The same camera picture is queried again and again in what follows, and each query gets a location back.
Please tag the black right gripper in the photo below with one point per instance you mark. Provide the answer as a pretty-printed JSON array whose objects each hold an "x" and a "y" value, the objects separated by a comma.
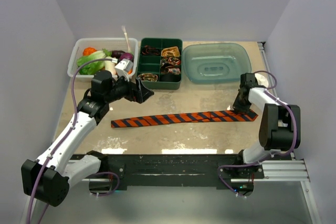
[{"x": 238, "y": 108}]

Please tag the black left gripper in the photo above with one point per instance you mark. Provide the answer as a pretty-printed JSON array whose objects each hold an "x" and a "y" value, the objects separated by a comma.
[{"x": 139, "y": 95}]

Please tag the orange navy striped tie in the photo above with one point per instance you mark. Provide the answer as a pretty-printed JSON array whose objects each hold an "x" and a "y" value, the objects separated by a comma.
[{"x": 195, "y": 117}]

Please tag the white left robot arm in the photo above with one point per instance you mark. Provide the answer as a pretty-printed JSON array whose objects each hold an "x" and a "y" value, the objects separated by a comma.
[{"x": 50, "y": 176}]

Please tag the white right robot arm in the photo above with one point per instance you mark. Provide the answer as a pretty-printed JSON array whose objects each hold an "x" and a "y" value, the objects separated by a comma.
[{"x": 280, "y": 129}]

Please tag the white toilet paper roll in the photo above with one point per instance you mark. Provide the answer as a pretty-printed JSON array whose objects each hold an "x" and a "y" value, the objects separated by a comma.
[{"x": 261, "y": 80}]

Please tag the brown swirl rolled tie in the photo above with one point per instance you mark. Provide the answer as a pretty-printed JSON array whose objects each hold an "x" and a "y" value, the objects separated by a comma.
[{"x": 151, "y": 77}]

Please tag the green compartment box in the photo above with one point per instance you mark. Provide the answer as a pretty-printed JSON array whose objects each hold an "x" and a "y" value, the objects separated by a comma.
[{"x": 152, "y": 64}]

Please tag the purple onion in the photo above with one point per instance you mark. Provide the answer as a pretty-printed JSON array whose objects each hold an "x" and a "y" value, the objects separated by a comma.
[{"x": 127, "y": 56}]

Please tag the dark patterned rolled tie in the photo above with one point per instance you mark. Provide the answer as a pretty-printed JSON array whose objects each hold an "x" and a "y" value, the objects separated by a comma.
[{"x": 173, "y": 61}]

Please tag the white radish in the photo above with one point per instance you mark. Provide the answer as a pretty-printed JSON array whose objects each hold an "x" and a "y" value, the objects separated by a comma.
[{"x": 110, "y": 64}]

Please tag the black orange rolled tie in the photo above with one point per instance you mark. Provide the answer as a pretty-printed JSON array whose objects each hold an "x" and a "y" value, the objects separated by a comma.
[{"x": 150, "y": 51}]

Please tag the dark eggplant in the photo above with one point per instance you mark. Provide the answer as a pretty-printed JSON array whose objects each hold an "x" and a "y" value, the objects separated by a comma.
[{"x": 117, "y": 53}]

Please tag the white plastic basket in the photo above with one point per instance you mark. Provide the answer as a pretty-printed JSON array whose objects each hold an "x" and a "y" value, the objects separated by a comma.
[{"x": 109, "y": 44}]

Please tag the tan rolled tie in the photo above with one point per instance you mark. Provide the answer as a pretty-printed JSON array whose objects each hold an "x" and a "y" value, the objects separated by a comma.
[{"x": 171, "y": 52}]

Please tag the green lettuce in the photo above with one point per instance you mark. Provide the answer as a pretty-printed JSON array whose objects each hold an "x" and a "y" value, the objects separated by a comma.
[{"x": 92, "y": 68}]

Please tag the teal plastic tub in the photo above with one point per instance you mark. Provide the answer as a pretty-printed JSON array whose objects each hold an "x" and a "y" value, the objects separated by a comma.
[{"x": 215, "y": 63}]

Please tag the white scallion stalk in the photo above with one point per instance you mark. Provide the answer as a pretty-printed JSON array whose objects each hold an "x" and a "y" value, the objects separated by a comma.
[{"x": 126, "y": 38}]

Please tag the orange pumpkin toy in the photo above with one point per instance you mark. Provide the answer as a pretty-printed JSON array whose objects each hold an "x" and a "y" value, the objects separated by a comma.
[{"x": 88, "y": 51}]

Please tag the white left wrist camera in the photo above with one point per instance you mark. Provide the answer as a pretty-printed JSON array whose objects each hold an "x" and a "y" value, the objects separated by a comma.
[{"x": 123, "y": 68}]

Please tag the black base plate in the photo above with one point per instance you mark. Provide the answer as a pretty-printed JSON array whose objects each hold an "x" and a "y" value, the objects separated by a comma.
[{"x": 176, "y": 170}]

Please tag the aluminium frame rail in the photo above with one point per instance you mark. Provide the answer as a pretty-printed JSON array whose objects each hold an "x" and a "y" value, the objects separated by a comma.
[{"x": 294, "y": 171}]

